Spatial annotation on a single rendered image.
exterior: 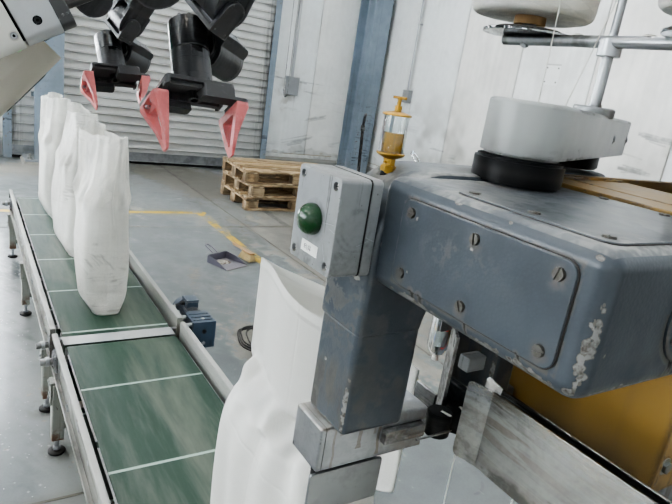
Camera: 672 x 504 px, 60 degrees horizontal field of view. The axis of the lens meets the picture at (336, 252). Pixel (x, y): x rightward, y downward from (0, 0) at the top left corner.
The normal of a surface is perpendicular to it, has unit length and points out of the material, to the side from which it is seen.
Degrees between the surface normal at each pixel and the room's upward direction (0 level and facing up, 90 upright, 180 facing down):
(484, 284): 90
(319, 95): 90
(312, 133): 91
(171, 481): 0
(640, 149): 90
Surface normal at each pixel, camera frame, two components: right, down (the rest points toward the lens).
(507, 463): -0.84, 0.03
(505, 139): -0.67, 0.11
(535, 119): -0.19, 0.25
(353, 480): 0.52, 0.31
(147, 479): 0.14, -0.95
